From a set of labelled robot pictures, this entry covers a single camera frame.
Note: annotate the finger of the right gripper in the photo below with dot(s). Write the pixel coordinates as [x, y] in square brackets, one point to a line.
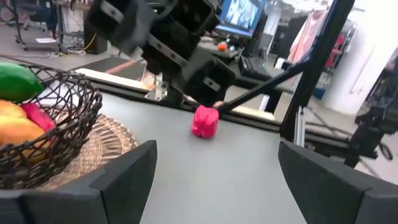
[208, 81]
[174, 93]

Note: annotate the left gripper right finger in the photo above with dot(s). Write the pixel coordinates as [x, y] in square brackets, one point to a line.
[326, 193]

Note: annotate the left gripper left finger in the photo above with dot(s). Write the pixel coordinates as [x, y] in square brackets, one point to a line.
[118, 196]

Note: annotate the watermelon slice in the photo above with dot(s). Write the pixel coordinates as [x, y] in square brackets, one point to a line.
[205, 123]

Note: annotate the long red pepper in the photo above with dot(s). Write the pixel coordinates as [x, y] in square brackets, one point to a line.
[37, 115]

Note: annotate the yellow orange fruit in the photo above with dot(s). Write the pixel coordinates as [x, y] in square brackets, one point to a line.
[18, 130]

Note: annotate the green fruit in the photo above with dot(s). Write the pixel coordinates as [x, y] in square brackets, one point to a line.
[17, 82]

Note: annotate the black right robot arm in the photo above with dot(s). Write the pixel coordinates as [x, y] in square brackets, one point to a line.
[121, 21]

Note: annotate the small orange ball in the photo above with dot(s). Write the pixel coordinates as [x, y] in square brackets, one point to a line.
[222, 47]

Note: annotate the black keyboard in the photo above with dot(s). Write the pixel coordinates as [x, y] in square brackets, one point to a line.
[253, 68]

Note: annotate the round woven straw placemat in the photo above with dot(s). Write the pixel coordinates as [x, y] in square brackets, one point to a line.
[105, 143]

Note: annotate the black mat red stripe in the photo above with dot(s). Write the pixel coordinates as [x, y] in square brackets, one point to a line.
[112, 67]

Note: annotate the computer monitor blue screen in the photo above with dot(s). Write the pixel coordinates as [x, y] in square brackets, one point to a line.
[241, 15]

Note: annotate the black background machine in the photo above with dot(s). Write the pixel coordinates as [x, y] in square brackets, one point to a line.
[370, 133]

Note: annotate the black box on floor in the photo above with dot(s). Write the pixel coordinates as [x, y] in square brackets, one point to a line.
[94, 39]

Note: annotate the pink hanging garment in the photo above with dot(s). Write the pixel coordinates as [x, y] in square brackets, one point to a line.
[306, 34]

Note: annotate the red hanging garment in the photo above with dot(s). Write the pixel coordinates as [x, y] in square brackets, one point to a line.
[335, 49]

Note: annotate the white paper sheet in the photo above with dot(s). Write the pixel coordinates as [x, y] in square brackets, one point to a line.
[45, 40]

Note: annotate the office chair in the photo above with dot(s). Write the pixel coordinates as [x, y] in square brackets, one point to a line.
[29, 18]

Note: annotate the silver corner bracket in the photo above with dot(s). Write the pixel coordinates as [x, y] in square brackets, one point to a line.
[157, 91]

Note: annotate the black table frame rail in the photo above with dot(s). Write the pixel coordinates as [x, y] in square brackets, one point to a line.
[248, 119]

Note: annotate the black diagonal frame brace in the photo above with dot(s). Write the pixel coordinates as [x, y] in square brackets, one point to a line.
[264, 87]

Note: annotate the aluminium frame leg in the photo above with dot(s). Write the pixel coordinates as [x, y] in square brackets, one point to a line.
[300, 127]

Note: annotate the black rig frame post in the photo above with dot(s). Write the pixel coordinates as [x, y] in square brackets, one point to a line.
[320, 62]

